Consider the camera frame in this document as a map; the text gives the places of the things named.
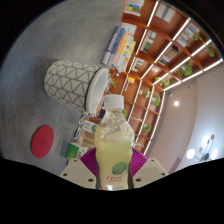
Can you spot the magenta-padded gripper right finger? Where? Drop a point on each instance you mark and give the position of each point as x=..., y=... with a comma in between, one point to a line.
x=150, y=171

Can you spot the green and white box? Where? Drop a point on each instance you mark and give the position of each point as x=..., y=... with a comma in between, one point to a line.
x=72, y=151

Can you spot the recessed round ceiling light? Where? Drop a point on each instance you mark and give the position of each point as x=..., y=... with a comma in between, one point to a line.
x=176, y=103

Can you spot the flat round red coaster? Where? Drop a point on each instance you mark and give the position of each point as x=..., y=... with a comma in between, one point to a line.
x=42, y=141

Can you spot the stack of colourful books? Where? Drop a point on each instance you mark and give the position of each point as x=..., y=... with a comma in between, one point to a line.
x=120, y=48

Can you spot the white cup with triangle pattern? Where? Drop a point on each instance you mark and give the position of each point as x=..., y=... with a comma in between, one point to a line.
x=66, y=81

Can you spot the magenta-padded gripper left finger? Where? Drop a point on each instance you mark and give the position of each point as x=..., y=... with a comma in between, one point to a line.
x=78, y=173

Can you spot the clear bottle with yellow drink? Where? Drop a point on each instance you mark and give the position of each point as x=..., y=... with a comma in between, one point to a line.
x=114, y=150

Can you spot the branched ceiling lamp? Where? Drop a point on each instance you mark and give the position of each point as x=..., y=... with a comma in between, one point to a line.
x=203, y=150

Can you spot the small white green carton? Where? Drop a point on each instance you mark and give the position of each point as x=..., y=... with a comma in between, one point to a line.
x=89, y=126

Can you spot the wooden shelf unit with books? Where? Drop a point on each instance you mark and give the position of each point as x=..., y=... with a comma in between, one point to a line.
x=166, y=53

